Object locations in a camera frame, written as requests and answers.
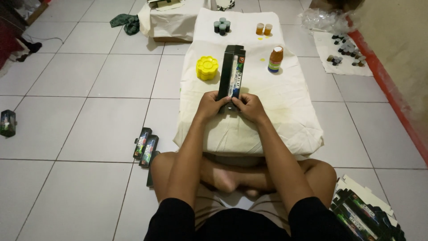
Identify dark cluttered furniture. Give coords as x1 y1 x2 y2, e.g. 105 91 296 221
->
0 0 51 78

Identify person's left hand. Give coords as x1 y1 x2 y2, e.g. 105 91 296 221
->
195 91 232 122

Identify tall black printed carton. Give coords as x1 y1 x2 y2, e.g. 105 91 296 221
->
218 45 247 114

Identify brown cardboard box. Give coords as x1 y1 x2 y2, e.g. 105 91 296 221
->
309 0 366 12

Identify clear crumpled plastic bag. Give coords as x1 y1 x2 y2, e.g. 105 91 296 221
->
300 8 359 35

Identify stack of yellow flower palettes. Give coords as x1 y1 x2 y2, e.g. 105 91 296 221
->
196 56 219 81

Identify white paper sheet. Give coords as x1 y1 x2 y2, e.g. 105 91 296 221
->
313 31 374 77

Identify person's beige shorts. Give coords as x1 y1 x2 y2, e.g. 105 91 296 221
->
194 186 291 235

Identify black printed paint box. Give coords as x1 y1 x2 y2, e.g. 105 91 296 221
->
0 109 17 138
139 135 160 168
133 127 153 160

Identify pile of flat unfolded cartons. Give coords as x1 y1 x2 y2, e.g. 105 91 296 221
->
329 174 407 241

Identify large cream cloth over cushion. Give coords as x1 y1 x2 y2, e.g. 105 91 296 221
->
173 7 324 158

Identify person's crossed bare legs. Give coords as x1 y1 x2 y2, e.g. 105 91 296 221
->
150 151 337 203

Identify cream cloth-covered cardboard box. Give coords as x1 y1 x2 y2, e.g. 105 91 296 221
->
137 0 214 43

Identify thin grey cable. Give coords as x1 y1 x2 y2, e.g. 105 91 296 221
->
21 33 64 45

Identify crumpled green cloth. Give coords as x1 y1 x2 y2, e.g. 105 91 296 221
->
110 13 140 36

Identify person's black shirt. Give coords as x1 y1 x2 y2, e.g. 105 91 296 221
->
144 196 360 241

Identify person's right hand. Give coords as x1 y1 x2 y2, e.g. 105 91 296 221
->
232 93 268 124

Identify group of small dark jars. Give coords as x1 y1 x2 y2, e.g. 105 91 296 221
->
327 32 367 67

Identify black and white bag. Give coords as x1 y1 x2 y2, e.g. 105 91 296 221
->
216 0 235 11

